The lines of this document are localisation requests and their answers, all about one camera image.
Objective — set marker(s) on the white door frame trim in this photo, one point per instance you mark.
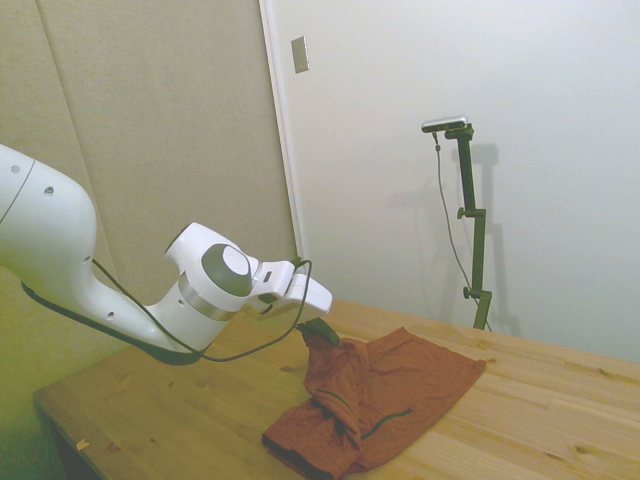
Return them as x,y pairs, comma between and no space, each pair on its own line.
280,125

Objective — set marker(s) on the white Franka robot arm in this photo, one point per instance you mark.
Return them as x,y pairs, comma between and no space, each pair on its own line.
50,240

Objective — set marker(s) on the silver wall plate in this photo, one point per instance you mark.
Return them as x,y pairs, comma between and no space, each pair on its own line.
300,55

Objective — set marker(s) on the silver exterior camera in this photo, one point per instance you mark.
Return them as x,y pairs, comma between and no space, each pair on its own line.
445,123

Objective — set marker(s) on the small tan scrap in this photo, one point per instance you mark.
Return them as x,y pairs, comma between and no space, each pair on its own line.
82,444

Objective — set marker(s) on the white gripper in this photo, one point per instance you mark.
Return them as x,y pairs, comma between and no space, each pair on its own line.
312,297

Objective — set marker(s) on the rust red shirt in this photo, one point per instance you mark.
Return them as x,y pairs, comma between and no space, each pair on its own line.
400,380

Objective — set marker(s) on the dark jointed camera stand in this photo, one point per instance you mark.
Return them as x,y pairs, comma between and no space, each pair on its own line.
477,240

